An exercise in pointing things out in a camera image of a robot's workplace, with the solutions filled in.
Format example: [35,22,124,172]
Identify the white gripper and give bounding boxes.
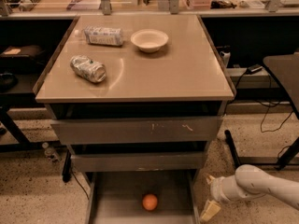
[200,174,249,222]

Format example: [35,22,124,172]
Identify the orange fruit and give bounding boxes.
[142,193,158,211]

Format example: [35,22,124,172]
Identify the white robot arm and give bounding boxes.
[199,164,299,222]

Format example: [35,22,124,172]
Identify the middle grey drawer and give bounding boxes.
[71,152,206,172]

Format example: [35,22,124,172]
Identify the open bottom grey drawer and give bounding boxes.
[85,171,199,224]

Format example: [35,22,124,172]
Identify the grey drawer cabinet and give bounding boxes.
[33,14,237,224]

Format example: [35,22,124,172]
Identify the top grey drawer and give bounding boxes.
[51,116,222,145]

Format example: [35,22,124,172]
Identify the black table leg bar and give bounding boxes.
[224,130,241,168]

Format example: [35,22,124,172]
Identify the black power adapter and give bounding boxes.
[246,64,263,75]

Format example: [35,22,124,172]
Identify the white paper bowl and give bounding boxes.
[131,29,169,53]

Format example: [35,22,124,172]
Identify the small bottle on floor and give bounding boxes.
[42,142,61,162]

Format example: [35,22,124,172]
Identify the crushed silver soda can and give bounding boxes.
[70,55,107,83]

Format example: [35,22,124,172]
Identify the clear plastic water bottle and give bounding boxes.
[74,26,123,47]

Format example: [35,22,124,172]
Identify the black cable on floor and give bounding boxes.
[255,100,294,134]

